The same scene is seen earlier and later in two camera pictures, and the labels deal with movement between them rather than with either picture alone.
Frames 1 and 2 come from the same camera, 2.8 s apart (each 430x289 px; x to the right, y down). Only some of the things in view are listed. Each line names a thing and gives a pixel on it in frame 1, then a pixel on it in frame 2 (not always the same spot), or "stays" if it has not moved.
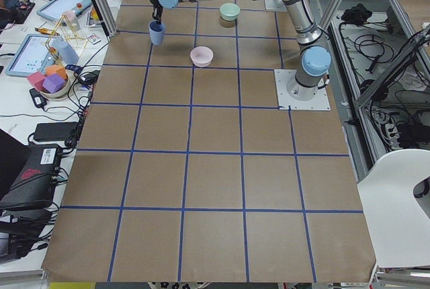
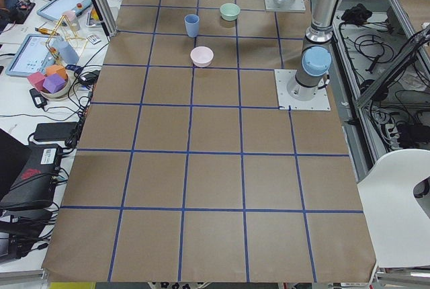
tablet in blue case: x=71 y=0 stays
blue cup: x=156 y=31 -> x=192 y=24
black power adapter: x=54 y=131 stays
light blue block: x=65 y=52 stays
